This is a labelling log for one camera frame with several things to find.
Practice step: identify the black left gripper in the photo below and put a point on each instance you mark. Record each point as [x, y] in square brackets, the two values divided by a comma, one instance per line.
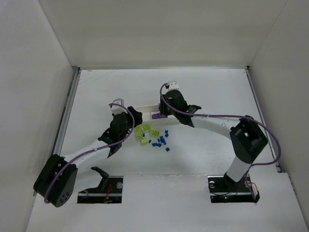
[134, 116]

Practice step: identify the large blue curved lego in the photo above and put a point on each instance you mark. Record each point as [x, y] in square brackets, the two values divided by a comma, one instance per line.
[162, 140]

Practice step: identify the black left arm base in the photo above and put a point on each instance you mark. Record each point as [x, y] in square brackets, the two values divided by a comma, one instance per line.
[108, 190]

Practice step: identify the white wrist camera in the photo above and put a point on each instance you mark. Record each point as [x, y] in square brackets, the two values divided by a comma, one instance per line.
[172, 85]
[117, 106]

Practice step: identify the white three-compartment container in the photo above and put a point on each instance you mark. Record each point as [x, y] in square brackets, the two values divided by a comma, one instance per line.
[151, 116]

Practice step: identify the green lego brick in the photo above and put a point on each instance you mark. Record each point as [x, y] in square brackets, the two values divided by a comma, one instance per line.
[145, 128]
[137, 129]
[144, 142]
[139, 136]
[154, 133]

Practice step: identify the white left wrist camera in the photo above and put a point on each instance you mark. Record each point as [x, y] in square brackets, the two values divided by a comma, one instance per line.
[117, 106]

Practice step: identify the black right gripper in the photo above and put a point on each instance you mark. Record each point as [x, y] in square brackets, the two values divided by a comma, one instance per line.
[163, 109]

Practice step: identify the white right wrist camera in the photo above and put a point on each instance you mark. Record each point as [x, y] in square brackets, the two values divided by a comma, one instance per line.
[172, 85]

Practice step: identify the purple lego brick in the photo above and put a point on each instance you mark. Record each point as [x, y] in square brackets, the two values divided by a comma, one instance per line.
[158, 116]

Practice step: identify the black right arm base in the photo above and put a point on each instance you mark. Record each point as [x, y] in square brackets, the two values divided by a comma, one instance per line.
[242, 192]

